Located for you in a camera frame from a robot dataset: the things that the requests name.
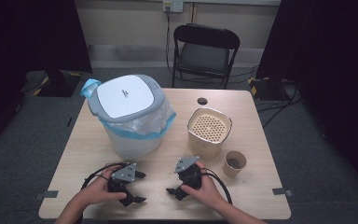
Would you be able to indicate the black folding chair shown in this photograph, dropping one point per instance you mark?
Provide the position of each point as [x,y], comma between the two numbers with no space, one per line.
[203,57]

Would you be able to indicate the black stand base striped tape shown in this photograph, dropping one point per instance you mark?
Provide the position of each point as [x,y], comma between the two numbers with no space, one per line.
[267,88]
[57,84]

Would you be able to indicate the white wall outlet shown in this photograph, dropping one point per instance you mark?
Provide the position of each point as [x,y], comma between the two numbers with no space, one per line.
[173,5]

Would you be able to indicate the white trash can grey lid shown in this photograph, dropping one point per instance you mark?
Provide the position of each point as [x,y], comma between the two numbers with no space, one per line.
[125,95]

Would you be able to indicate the black curtain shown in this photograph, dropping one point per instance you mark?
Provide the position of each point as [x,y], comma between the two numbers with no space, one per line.
[28,40]
[332,62]

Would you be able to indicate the person's right hand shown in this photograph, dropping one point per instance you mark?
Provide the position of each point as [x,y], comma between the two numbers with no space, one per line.
[208,191]

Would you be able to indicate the beige container with perforated insert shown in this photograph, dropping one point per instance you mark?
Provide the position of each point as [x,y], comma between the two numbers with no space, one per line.
[203,146]

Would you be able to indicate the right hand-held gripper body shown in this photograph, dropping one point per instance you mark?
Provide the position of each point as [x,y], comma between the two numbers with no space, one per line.
[190,175]

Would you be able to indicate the grey tape strip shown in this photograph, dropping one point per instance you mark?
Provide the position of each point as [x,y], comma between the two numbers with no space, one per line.
[48,194]
[281,192]

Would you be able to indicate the blue plastic trash bag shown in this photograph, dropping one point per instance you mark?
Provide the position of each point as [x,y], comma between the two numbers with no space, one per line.
[143,124]

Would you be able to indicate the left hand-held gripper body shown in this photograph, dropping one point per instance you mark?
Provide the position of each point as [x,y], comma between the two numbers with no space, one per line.
[125,174]

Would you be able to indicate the brown paper cup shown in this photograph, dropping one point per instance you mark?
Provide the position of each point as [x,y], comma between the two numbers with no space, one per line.
[233,170]

